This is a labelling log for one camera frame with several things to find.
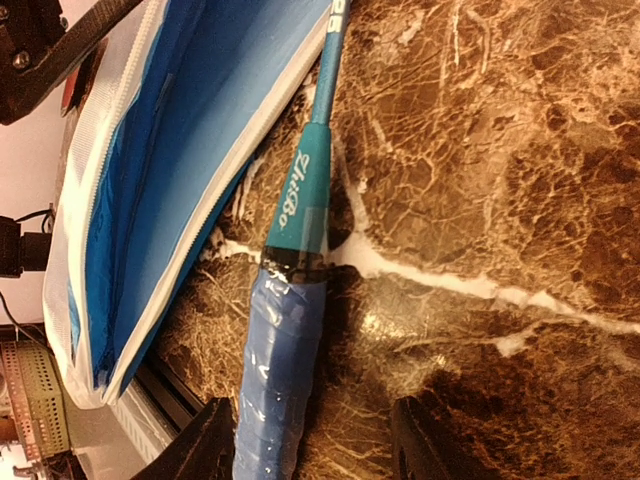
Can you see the blue badminton racket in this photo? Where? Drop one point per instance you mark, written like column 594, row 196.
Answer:
column 288, row 297

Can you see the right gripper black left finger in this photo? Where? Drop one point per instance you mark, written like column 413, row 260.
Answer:
column 203, row 450

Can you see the blue racket bag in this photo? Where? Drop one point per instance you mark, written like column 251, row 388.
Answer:
column 184, row 94

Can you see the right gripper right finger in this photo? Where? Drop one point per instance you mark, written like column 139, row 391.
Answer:
column 423, row 449

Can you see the black front table rail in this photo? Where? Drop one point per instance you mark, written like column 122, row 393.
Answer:
column 175, row 401

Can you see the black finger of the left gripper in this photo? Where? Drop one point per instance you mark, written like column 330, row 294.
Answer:
column 39, row 50

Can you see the orange perforated storage basket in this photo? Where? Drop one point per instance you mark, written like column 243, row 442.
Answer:
column 36, row 399

